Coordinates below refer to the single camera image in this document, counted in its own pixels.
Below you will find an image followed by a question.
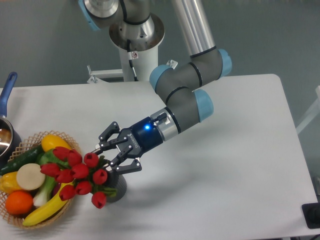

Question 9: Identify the green cucumber toy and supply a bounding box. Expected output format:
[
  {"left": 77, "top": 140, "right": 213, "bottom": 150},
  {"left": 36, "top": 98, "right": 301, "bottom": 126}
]
[{"left": 0, "top": 145, "right": 44, "bottom": 176}]

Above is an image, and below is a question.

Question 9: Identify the blue handled saucepan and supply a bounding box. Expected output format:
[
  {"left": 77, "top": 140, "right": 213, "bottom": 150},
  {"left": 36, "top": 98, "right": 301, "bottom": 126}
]
[{"left": 0, "top": 71, "right": 21, "bottom": 168}]

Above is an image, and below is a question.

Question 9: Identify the red tulip bouquet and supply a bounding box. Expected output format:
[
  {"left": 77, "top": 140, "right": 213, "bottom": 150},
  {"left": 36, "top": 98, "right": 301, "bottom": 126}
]
[{"left": 39, "top": 146, "right": 118, "bottom": 209}]

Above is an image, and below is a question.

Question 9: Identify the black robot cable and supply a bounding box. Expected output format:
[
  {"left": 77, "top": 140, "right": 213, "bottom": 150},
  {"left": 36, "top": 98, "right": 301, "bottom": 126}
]
[{"left": 126, "top": 39, "right": 139, "bottom": 82}]

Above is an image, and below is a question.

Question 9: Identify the yellow bell pepper toy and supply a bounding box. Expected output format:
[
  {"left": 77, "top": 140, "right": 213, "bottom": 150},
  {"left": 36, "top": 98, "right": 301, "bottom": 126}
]
[{"left": 0, "top": 171, "right": 23, "bottom": 194}]

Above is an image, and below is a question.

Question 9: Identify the black device at edge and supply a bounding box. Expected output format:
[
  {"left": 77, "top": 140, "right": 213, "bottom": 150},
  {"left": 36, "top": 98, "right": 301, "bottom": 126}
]
[{"left": 301, "top": 202, "right": 320, "bottom": 229}]

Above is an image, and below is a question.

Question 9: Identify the white frame at right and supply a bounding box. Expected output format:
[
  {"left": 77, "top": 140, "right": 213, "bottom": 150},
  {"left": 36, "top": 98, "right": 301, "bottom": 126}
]
[{"left": 295, "top": 86, "right": 320, "bottom": 135}]

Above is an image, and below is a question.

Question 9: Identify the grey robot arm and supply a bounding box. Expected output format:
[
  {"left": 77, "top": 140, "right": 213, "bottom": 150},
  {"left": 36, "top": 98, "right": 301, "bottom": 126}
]
[{"left": 78, "top": 0, "right": 232, "bottom": 175}]

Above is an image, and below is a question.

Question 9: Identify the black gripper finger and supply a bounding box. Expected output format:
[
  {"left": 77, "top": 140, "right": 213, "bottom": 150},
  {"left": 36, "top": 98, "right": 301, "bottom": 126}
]
[
  {"left": 93, "top": 121, "right": 120, "bottom": 153},
  {"left": 106, "top": 157, "right": 142, "bottom": 175}
]

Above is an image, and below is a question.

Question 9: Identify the white metal table clamp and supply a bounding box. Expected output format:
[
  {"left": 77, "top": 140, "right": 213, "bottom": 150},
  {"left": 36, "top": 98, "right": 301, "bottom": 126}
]
[{"left": 87, "top": 65, "right": 124, "bottom": 84}]

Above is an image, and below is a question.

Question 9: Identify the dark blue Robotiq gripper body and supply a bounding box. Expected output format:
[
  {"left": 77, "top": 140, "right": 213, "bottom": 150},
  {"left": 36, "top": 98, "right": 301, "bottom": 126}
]
[{"left": 108, "top": 119, "right": 163, "bottom": 161}]

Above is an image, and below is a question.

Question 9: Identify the round beige radish slice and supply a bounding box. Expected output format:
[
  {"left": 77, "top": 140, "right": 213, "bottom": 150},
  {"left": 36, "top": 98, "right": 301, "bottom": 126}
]
[{"left": 16, "top": 163, "right": 46, "bottom": 191}]

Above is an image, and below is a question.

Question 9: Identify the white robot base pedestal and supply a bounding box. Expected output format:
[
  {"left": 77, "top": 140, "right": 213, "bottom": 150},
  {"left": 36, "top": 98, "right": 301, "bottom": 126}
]
[{"left": 118, "top": 46, "right": 158, "bottom": 82}]

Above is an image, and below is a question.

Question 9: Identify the dark grey ribbed vase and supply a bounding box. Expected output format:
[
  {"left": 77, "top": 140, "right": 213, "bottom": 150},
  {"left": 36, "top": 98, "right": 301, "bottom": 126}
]
[{"left": 104, "top": 160, "right": 127, "bottom": 203}]

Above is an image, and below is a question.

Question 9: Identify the green bok choy toy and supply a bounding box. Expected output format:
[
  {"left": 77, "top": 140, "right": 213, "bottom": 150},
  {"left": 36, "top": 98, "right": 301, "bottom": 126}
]
[{"left": 33, "top": 148, "right": 68, "bottom": 208}]

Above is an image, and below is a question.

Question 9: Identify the yellow lemon toy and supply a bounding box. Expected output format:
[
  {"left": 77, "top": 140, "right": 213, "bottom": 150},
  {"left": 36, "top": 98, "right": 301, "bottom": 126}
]
[{"left": 41, "top": 134, "right": 72, "bottom": 152}]

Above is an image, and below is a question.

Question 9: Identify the yellow plastic banana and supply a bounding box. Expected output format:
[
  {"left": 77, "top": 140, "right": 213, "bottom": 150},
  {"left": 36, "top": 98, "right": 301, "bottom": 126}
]
[{"left": 22, "top": 183, "right": 73, "bottom": 227}]

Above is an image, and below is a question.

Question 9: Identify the woven wicker basket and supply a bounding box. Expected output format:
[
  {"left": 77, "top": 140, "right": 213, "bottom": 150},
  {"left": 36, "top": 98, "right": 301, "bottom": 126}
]
[{"left": 0, "top": 130, "right": 81, "bottom": 230}]

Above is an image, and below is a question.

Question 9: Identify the orange plastic fruit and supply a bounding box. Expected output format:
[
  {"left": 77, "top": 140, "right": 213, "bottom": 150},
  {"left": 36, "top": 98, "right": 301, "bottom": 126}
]
[{"left": 5, "top": 190, "right": 34, "bottom": 215}]

